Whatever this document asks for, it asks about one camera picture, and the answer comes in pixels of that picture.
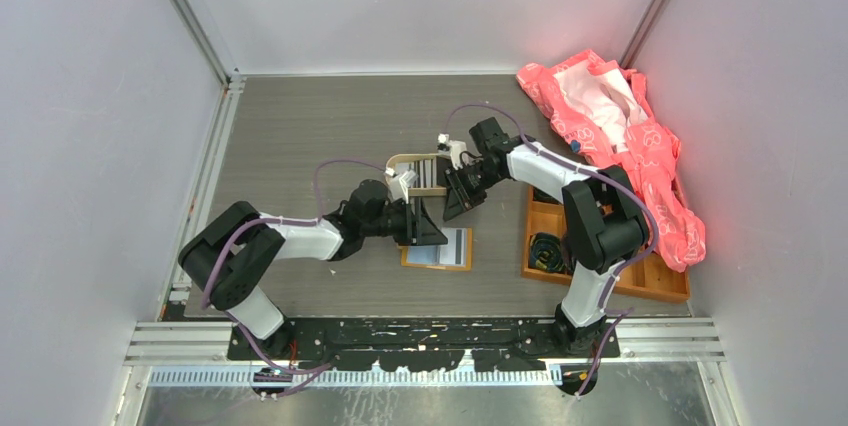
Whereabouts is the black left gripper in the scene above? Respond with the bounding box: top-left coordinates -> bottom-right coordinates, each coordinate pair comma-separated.
362,197 -> 447,246

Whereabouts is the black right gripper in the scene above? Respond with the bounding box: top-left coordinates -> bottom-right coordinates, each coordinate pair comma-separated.
443,160 -> 505,221

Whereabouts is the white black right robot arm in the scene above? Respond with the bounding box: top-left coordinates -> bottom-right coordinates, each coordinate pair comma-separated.
437,117 -> 650,357

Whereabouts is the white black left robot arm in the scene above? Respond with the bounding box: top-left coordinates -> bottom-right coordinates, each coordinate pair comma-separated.
177,180 -> 448,359

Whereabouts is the stack of cards in tray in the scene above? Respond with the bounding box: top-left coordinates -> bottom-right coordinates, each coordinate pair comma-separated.
410,157 -> 449,189

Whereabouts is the beige oval card tray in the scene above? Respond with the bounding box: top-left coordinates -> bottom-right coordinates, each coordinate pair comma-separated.
384,153 -> 452,200

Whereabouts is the dark rolled tie rear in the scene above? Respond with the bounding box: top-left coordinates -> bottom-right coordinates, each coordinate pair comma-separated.
532,187 -> 561,205

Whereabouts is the dark rolled tie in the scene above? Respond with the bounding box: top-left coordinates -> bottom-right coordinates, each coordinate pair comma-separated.
532,187 -> 561,205
527,232 -> 567,274

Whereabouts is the dark rolled tie front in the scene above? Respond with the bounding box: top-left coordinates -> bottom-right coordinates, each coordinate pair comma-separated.
527,232 -> 567,274

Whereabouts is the wooden compartment organizer box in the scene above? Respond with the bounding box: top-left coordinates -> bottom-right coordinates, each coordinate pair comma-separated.
520,187 -> 690,304

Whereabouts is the pink white garment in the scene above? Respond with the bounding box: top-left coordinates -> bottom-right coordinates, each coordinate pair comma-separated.
516,50 -> 707,272

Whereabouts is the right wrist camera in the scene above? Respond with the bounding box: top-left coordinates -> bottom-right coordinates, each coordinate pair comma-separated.
436,133 -> 467,170

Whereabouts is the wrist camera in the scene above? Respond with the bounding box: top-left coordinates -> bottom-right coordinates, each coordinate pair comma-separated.
436,133 -> 467,170
384,167 -> 419,202

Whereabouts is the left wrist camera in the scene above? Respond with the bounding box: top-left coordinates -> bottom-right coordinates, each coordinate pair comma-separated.
384,167 -> 419,202

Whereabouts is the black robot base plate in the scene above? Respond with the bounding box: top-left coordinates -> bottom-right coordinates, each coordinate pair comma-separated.
258,317 -> 620,372

